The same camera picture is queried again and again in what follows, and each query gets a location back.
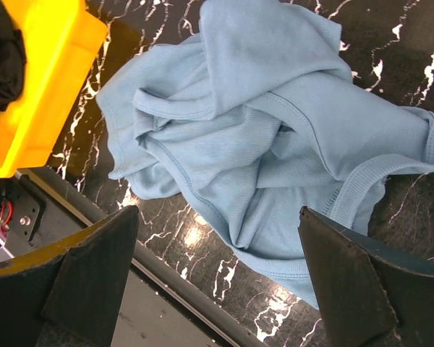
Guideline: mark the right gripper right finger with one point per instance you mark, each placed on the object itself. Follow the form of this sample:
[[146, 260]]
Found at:
[[369, 294]]

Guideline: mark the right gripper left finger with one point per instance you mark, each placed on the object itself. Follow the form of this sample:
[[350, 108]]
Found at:
[[74, 286]]

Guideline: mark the blue tank top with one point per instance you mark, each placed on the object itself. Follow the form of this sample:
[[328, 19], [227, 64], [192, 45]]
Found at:
[[253, 118]]

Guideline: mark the black cloth in bin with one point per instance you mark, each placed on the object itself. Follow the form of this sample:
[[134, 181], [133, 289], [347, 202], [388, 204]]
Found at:
[[12, 60]]

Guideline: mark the yellow plastic bin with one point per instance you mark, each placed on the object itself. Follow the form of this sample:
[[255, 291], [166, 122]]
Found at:
[[61, 41]]

